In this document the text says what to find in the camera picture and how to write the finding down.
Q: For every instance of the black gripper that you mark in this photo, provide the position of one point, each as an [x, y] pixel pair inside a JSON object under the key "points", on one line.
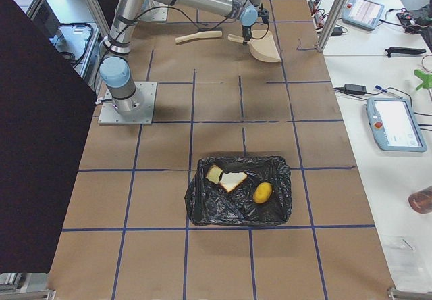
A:
{"points": [[246, 30]]}

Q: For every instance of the cream hand brush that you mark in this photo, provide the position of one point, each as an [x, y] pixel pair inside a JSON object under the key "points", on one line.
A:
{"points": [[201, 34]]}

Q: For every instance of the white bread slice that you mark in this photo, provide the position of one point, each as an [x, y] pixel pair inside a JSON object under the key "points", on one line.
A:
{"points": [[229, 181]]}

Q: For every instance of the yellow lemon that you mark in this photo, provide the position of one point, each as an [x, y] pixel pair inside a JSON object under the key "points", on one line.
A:
{"points": [[262, 193]]}

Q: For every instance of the torn bread piece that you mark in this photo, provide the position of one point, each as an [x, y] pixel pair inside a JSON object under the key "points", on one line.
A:
{"points": [[214, 174]]}

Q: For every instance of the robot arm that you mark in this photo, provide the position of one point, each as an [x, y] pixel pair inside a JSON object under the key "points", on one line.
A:
{"points": [[113, 65]]}

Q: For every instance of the black bag lined bin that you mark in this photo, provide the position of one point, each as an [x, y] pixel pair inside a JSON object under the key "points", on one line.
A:
{"points": [[208, 203]]}

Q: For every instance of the black power adapter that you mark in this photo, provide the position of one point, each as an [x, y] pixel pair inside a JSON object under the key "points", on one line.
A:
{"points": [[355, 89]]}

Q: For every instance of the teach pendant far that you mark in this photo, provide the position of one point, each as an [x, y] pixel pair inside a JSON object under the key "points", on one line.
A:
{"points": [[364, 14]]}

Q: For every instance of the teach pendant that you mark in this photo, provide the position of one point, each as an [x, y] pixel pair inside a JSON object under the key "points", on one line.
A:
{"points": [[364, 14], [393, 125]]}

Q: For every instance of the teach pendant near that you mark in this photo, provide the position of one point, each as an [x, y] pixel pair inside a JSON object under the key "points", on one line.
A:
{"points": [[393, 125]]}

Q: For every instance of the green clamp tool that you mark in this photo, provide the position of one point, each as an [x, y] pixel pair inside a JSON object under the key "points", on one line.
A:
{"points": [[426, 79]]}

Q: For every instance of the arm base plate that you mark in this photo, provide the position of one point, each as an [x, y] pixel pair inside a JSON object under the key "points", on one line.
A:
{"points": [[138, 109]]}

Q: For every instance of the aluminium frame post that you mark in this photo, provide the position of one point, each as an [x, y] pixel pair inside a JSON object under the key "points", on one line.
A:
{"points": [[329, 25]]}

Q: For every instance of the black handle tool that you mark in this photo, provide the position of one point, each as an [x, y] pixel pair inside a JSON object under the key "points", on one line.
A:
{"points": [[404, 51]]}

